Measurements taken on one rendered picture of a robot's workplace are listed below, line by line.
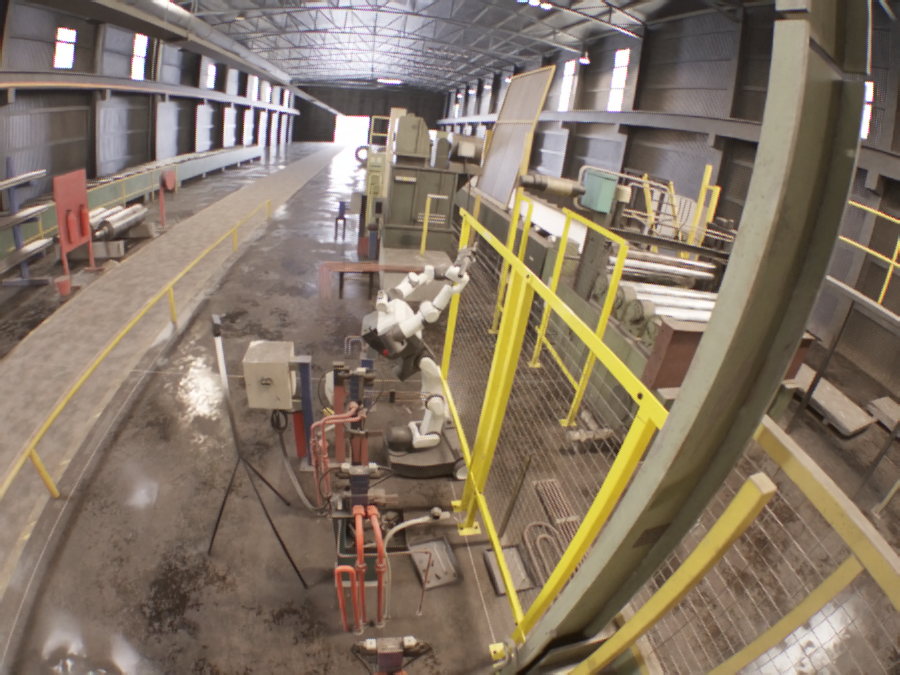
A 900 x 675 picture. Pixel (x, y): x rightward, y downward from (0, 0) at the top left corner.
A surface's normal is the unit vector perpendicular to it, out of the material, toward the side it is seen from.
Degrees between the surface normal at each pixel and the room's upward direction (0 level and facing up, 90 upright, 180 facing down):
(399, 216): 90
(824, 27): 90
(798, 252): 90
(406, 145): 90
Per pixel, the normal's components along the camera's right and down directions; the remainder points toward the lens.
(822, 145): 0.18, 0.48
